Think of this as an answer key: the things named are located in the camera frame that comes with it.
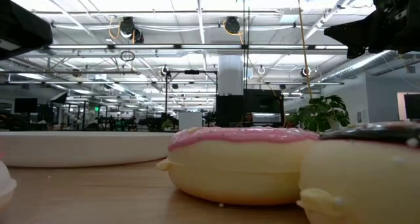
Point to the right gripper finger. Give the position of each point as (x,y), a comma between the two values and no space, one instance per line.
(354,33)

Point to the chocolate frosted donut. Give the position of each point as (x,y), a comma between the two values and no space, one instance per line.
(361,178)

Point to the white frosted sprinkled donut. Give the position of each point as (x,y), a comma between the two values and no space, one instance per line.
(5,184)

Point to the pink frosted donut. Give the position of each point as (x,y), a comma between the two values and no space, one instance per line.
(236,168)

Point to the dark background monitor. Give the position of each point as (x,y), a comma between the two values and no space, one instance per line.
(25,105)

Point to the green potted plant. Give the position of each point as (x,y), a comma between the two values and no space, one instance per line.
(323,114)

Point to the white round plate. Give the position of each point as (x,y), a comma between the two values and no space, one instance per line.
(82,148)

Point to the person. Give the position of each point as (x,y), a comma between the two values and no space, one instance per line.
(248,119)

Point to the long ceiling light strip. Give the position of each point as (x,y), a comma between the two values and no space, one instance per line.
(197,47)

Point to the white board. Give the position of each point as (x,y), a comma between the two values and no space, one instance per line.
(190,120)

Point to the silver ventilation duct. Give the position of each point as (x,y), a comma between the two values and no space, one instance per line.
(361,64)

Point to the dark monitor white frame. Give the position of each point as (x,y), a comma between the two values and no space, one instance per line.
(411,105)

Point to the black background frame rig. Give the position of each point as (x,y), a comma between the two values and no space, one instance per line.
(192,72)

